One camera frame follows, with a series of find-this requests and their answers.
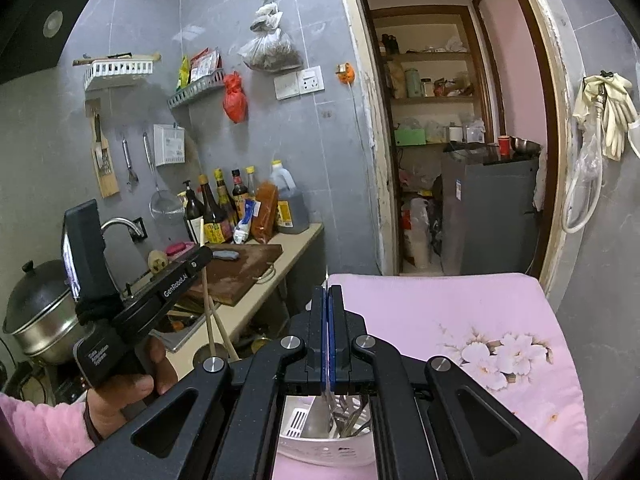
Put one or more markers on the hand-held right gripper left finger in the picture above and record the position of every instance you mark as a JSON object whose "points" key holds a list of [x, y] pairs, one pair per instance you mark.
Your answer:
{"points": [[322, 340]]}

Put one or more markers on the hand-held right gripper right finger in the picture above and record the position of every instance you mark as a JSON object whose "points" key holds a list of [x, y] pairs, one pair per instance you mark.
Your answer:
{"points": [[336, 340]]}

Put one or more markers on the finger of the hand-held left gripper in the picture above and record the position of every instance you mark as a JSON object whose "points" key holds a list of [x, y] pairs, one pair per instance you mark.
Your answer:
{"points": [[202, 260]]}

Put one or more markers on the silver fork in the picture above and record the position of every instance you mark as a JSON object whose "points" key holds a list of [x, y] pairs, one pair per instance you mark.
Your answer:
{"points": [[352, 415]]}

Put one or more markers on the silver table knife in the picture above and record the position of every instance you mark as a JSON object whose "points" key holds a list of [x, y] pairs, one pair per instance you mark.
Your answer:
{"points": [[320, 417]]}

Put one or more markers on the white plastic utensil basket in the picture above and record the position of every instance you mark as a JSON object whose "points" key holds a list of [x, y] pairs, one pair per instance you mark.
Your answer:
{"points": [[325, 452]]}

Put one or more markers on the person's left forearm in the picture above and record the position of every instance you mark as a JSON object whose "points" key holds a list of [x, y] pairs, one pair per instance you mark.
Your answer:
{"points": [[40, 430]]}

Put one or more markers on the person's left hand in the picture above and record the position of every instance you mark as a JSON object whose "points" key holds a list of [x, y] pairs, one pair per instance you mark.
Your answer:
{"points": [[120, 395]]}

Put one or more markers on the pink soap box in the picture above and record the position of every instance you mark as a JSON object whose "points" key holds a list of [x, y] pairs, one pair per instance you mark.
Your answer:
{"points": [[180, 249]]}

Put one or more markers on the wooden cutting board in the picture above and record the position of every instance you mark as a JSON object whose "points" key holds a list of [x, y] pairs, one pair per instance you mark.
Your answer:
{"points": [[240, 275]]}

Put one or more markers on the yellow label soy sauce bottle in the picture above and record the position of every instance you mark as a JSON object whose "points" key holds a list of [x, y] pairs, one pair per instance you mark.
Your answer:
{"points": [[212, 220]]}

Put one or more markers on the dark pump bottle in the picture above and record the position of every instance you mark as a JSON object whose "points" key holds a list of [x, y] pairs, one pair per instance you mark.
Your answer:
{"points": [[192, 215]]}

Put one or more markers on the blue white pouch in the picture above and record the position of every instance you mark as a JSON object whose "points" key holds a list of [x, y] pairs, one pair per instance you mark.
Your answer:
{"points": [[245, 225]]}

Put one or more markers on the dark sauce bottle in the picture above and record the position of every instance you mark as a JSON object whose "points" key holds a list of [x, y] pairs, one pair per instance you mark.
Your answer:
{"points": [[226, 205]]}

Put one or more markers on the steel pot with lid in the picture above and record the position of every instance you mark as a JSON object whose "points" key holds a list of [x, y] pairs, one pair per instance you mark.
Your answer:
{"points": [[40, 310]]}

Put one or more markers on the metal mesh strainer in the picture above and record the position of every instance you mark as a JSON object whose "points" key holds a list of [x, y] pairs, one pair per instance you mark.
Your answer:
{"points": [[166, 206]]}

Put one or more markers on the orange-brown sauce pouch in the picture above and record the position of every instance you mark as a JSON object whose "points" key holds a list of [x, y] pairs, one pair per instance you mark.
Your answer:
{"points": [[264, 210]]}

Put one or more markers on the red cap sauce bottle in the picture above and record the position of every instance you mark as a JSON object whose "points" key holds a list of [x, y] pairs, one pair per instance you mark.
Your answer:
{"points": [[240, 190]]}

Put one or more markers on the chrome faucet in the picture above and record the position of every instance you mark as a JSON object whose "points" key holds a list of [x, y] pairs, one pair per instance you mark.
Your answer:
{"points": [[120, 222]]}

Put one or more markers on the clear yellow cap bottle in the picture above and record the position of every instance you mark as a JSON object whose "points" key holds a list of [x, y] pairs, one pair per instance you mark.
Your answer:
{"points": [[251, 182]]}

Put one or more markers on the dark vinegar jug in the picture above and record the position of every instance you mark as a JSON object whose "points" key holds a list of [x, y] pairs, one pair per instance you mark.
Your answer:
{"points": [[290, 205]]}

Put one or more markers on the pink floral blanket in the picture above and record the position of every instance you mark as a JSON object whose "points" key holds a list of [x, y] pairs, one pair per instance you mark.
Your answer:
{"points": [[450, 305]]}

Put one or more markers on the metal peeler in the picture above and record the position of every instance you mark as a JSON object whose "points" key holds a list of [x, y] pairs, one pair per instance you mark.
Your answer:
{"points": [[130, 165]]}

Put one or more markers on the wooden knife holder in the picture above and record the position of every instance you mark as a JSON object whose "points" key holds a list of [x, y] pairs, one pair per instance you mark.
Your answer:
{"points": [[105, 170]]}

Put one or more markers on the white sack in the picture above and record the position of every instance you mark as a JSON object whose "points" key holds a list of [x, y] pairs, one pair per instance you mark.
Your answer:
{"points": [[417, 235]]}

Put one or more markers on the red plastic bag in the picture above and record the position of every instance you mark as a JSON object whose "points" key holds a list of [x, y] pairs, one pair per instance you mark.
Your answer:
{"points": [[235, 100]]}

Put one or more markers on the yellow snack packet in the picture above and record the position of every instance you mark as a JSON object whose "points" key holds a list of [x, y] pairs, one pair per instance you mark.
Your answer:
{"points": [[184, 75]]}

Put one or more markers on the red snack packets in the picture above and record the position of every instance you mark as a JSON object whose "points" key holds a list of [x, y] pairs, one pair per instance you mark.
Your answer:
{"points": [[206, 65]]}

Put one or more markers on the grey appliance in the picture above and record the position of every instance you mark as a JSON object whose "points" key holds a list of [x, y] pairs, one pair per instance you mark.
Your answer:
{"points": [[490, 215]]}

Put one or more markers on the green box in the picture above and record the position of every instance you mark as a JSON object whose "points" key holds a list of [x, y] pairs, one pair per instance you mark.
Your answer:
{"points": [[410, 136]]}

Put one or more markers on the hanging bag of dried goods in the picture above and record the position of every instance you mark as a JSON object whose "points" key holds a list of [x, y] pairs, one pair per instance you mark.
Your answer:
{"points": [[270, 47]]}

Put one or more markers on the wooden pantry shelf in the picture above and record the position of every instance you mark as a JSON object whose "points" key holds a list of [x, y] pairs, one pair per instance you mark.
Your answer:
{"points": [[430, 101]]}

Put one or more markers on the red cup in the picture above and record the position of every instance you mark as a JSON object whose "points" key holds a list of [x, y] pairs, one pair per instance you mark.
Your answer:
{"points": [[504, 146]]}

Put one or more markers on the steel bowl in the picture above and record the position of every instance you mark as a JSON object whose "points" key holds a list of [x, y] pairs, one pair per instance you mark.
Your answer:
{"points": [[526, 146]]}

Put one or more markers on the black range hood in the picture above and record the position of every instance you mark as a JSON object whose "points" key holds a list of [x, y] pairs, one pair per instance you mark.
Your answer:
{"points": [[30, 20]]}

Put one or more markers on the cream rubber gloves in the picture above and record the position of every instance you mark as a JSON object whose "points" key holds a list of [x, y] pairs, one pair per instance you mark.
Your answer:
{"points": [[610, 110]]}

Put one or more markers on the white wall box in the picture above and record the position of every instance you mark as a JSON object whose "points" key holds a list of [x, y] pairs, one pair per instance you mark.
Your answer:
{"points": [[169, 145]]}

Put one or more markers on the grey wall shelf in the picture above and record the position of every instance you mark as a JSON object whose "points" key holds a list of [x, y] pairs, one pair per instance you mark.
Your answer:
{"points": [[195, 92]]}

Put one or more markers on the white wall socket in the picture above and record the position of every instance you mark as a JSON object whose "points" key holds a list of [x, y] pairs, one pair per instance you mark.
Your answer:
{"points": [[299, 82]]}

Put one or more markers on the white wall shelf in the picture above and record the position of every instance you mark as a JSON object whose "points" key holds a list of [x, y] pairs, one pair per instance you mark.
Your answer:
{"points": [[117, 72]]}

